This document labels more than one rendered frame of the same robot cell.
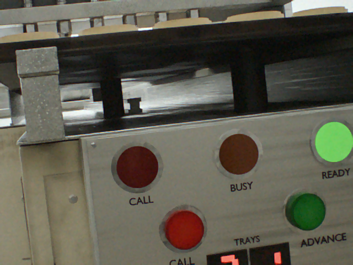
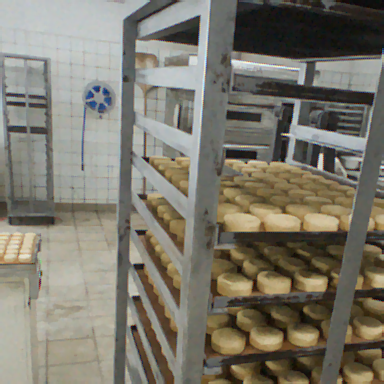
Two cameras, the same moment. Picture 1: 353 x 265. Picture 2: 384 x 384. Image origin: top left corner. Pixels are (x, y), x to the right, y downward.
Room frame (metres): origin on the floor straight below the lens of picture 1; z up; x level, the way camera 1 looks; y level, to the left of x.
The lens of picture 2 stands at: (-0.03, 2.09, 1.67)
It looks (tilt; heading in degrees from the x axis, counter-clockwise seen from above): 19 degrees down; 261
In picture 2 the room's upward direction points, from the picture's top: 6 degrees clockwise
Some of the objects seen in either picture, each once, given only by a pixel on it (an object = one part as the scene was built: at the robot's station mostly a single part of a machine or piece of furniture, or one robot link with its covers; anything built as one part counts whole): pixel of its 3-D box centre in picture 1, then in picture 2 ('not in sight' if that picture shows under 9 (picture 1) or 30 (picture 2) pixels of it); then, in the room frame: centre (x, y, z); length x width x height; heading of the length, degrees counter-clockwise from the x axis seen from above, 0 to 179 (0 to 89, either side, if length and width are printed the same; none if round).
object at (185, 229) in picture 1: (183, 228); not in sight; (0.52, 0.01, 0.76); 0.03 x 0.02 x 0.03; 101
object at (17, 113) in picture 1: (21, 105); not in sight; (1.83, 0.42, 0.88); 1.28 x 0.01 x 0.07; 11
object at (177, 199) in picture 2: not in sight; (166, 183); (-0.03, 1.24, 1.50); 0.64 x 0.03 x 0.03; 103
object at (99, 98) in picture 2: not in sight; (98, 127); (0.84, -4.12, 1.10); 0.41 x 0.17 x 1.10; 13
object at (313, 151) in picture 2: not in sight; (312, 156); (-0.76, -0.26, 1.40); 0.11 x 0.06 x 0.43; 103
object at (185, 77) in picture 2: not in sight; (172, 77); (-0.03, 1.24, 1.68); 0.64 x 0.03 x 0.03; 103
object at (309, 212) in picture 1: (305, 211); not in sight; (0.54, -0.09, 0.76); 0.03 x 0.02 x 0.03; 101
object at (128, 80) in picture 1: (108, 80); not in sight; (1.51, 0.14, 0.91); 0.60 x 0.40 x 0.01; 11
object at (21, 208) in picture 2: not in sight; (28, 140); (1.53, -3.60, 0.93); 0.64 x 0.51 x 1.78; 106
